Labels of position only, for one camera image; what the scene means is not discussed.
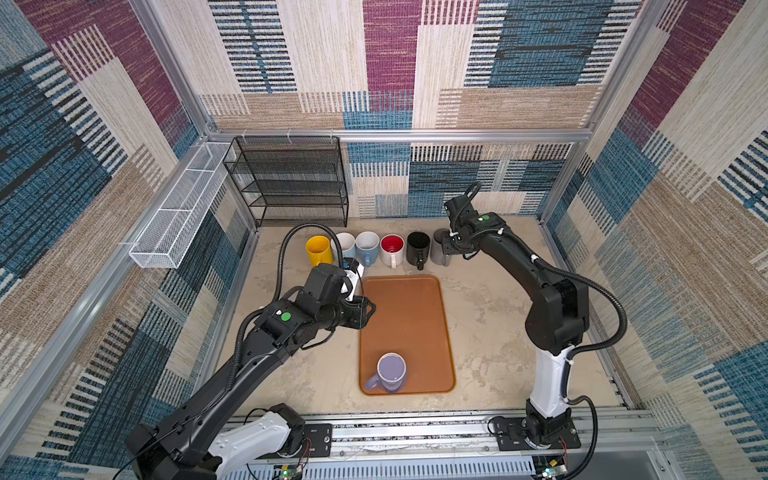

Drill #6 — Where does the grey mug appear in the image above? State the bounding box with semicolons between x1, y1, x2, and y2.
430;228;450;266

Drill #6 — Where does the black mug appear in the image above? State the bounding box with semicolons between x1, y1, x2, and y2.
406;231;431;271

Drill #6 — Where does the yellow mug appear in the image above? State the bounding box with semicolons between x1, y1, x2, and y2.
305;235;334;267

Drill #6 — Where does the light blue mug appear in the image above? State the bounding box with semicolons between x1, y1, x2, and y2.
331;232;356;260

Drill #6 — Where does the teal blue mug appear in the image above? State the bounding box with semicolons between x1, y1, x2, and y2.
355;231;380;268

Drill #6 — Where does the white mug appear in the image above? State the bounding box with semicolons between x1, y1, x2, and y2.
379;234;405;269

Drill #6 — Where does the brown plastic tray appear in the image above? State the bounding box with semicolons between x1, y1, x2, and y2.
359;275;456;396

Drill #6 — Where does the purple mug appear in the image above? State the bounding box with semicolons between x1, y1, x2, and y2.
363;352;408;394

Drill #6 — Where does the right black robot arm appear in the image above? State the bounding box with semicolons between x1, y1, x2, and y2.
441;182;628;449

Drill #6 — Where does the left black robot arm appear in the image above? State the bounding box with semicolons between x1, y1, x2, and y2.
125;225;376;479

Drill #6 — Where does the black wire shelf rack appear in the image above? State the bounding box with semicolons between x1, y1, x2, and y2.
223;136;349;227

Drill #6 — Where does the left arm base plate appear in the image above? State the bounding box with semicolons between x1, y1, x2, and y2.
257;423;333;460

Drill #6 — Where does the white wire mesh basket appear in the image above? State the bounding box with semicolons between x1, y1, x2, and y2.
129;142;229;269

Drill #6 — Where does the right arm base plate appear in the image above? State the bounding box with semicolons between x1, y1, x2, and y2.
490;413;582;451

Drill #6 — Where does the aluminium mounting rail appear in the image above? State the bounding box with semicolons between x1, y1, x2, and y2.
149;407;667;480

